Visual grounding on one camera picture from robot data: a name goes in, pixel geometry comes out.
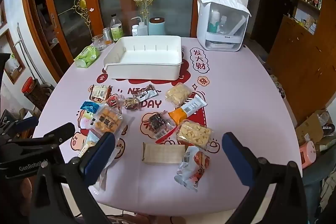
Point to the cardboard box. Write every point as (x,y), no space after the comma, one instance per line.
(309,128)

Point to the small red snack packet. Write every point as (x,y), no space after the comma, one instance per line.
(112,101)

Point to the blue foil snack packet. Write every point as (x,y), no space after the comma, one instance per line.
(89,106)

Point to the green wet wipes pack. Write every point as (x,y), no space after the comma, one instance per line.
(88,56)

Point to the light blue jar brown lid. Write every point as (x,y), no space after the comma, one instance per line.
(157,27)

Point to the white cosmetic organizer box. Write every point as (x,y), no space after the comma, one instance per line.
(210,19)

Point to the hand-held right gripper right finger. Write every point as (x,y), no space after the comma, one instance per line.
(236,158)

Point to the orange label snack packet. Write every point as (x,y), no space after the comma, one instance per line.
(101,92)

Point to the orange white bar packet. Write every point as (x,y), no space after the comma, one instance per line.
(187,109)

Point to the glass cup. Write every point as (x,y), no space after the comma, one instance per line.
(98,43)

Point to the white red snack packet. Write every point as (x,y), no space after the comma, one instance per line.
(193,166)

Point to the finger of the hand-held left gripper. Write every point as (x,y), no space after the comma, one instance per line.
(26,123)
(60,134)

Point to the pale puffed snack bag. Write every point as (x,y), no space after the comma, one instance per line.
(178,94)
(194,133)

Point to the white plastic tray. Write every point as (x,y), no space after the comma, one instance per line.
(143,58)

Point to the small gold door ornament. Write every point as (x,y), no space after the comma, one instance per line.
(82,2)

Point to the vinegar bottle green label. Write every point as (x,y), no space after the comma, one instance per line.
(116,29)

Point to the dark dates packet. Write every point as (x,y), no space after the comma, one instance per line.
(160,125)

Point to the dark brown snack packet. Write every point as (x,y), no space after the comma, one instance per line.
(147,92)

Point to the pink plastic container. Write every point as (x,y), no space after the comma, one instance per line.
(307,155)

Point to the yellow cubes snack bag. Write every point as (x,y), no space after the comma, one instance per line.
(109,120)

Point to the nut bar clear wrapper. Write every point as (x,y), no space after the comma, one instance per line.
(131,103)

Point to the red lidded jar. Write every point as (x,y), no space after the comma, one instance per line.
(29,85)

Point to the clear wash bottle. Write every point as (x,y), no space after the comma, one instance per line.
(141,29)

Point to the wooden shelf unit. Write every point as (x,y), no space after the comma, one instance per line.
(304,1)

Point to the white pill bottle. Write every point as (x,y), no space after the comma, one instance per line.
(135,30)

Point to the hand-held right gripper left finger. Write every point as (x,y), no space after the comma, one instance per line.
(101,153)

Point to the green white snack packet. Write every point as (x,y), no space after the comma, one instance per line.
(89,116)

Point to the metal tin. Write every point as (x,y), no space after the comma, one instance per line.
(107,36)

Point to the brown cardboard packet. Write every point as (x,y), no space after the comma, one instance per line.
(162,153)

